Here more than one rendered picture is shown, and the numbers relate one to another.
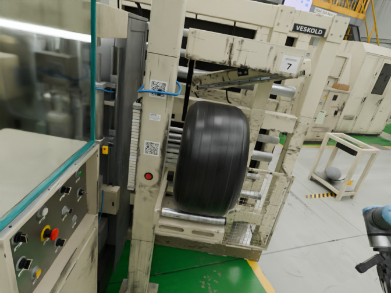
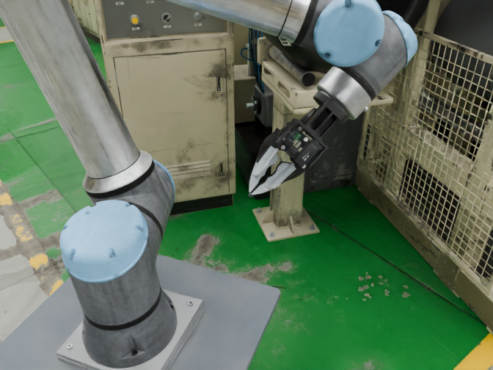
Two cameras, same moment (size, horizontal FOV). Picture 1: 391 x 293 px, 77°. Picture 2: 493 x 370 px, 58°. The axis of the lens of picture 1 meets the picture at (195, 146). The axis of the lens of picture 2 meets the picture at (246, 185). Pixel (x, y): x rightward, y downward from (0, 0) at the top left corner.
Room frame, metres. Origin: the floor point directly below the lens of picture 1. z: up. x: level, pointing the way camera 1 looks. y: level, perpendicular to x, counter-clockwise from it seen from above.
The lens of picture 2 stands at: (0.52, -1.52, 1.37)
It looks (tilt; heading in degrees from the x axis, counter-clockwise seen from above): 32 degrees down; 76
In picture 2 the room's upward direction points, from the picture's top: straight up
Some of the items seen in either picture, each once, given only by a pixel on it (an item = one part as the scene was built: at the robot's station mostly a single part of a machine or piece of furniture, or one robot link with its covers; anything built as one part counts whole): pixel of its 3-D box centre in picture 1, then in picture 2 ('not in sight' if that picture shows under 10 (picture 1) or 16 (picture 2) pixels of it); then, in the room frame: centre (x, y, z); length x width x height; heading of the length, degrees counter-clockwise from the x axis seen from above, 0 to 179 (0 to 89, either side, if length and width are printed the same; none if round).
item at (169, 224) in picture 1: (189, 225); (288, 81); (1.04, -0.05, 0.84); 0.36 x 0.09 x 0.06; 92
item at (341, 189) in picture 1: (340, 165); not in sight; (3.38, -2.14, 0.40); 0.60 x 0.35 x 0.80; 24
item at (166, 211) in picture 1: (192, 215); (290, 64); (1.04, -0.05, 0.90); 0.35 x 0.05 x 0.05; 92
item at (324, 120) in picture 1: (315, 114); not in sight; (5.60, -2.52, 0.62); 0.91 x 0.58 x 1.25; 114
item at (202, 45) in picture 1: (242, 53); not in sight; (1.48, -0.16, 1.71); 0.61 x 0.25 x 0.15; 92
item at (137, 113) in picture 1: (135, 147); not in sight; (1.12, 0.29, 1.19); 0.05 x 0.04 x 0.48; 2
